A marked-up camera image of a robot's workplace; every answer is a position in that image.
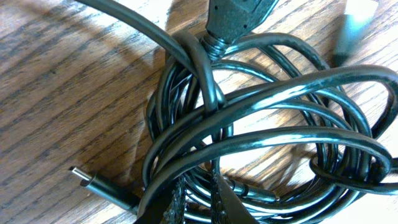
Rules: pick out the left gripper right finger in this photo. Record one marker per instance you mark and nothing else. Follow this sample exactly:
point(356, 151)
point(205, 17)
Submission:
point(226, 207)

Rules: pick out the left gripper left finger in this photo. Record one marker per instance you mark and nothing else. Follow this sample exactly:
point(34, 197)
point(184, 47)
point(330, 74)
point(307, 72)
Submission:
point(169, 207)

